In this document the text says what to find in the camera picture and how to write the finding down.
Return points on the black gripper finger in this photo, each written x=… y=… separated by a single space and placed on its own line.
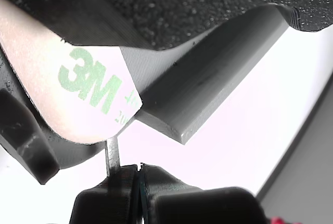
x=195 y=208

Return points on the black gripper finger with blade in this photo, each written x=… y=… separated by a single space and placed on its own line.
x=104 y=205

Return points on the black printed gripper finger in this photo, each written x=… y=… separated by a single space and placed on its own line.
x=182 y=5

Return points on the grey plastic fixture with legs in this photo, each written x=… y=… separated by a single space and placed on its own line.
x=208 y=83

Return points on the tan 3M protective film strip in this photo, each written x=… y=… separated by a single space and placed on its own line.
x=39 y=78

